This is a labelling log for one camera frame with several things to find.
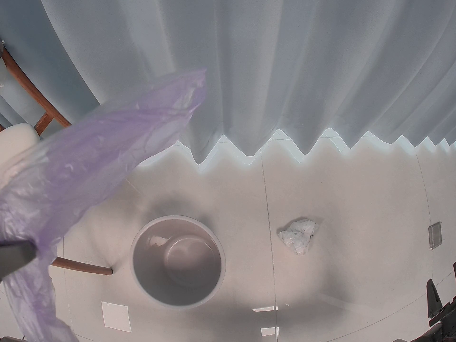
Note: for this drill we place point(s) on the wooden chair cream seat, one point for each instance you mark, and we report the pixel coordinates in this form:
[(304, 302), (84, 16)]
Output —
[(25, 80)]

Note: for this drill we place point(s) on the crumpled white paper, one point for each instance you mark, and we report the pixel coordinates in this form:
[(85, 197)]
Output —
[(298, 234)]

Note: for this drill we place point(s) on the white curtain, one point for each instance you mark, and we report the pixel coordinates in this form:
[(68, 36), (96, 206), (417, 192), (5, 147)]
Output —
[(270, 55)]

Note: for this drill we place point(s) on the pale blue curtain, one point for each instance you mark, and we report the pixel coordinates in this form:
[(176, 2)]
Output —
[(32, 48)]

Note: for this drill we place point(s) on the purple plastic bag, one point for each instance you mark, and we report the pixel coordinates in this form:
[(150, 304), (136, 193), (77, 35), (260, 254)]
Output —
[(89, 148)]

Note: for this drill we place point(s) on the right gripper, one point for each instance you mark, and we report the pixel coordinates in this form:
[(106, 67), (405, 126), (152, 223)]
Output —
[(445, 333)]

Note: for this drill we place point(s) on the white trash bin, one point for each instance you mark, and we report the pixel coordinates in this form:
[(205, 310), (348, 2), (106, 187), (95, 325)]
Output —
[(178, 262)]

